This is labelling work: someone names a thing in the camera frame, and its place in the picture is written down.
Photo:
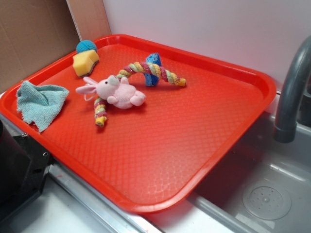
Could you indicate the blue sponge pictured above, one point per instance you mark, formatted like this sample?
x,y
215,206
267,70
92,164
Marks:
x,y
150,79

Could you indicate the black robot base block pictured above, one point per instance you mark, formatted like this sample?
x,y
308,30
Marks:
x,y
24,164

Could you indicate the brown cardboard panel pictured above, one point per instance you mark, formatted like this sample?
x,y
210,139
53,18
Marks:
x,y
35,33

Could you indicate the grey plastic sink basin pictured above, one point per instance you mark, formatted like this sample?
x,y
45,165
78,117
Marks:
x,y
260,186

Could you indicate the multicolour twisted rope toy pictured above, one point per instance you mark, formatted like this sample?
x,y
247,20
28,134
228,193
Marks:
x,y
137,67

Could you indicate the grey toy faucet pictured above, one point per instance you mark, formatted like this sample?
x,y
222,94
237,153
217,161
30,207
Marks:
x,y
294,105

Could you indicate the pink plush bunny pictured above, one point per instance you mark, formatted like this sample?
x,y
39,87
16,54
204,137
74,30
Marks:
x,y
117,92

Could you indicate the light blue terry cloth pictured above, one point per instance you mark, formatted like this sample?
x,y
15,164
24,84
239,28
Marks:
x,y
40,105

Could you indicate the red plastic tray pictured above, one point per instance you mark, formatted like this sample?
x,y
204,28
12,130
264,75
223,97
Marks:
x,y
148,158

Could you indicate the blue knitted ball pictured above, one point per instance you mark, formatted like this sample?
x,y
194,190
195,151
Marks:
x,y
86,45

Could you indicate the yellow scrub sponge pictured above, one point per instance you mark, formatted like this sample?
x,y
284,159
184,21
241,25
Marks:
x,y
84,62

